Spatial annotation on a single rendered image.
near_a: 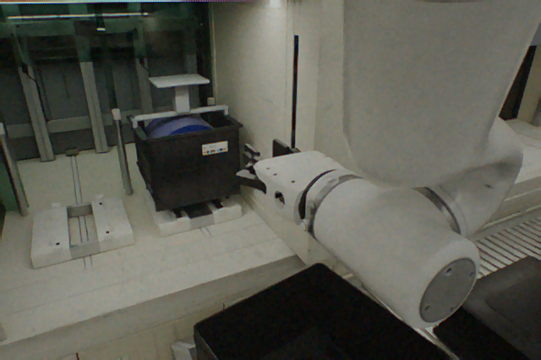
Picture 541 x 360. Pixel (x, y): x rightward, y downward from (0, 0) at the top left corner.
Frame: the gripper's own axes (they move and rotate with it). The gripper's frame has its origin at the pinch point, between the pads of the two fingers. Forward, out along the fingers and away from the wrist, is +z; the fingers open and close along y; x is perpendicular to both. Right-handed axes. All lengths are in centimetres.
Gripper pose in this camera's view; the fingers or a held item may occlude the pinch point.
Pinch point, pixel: (266, 155)
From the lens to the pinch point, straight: 56.3
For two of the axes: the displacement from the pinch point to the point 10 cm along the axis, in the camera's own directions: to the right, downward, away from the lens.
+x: 0.0, -9.0, -4.3
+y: 8.9, -1.9, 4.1
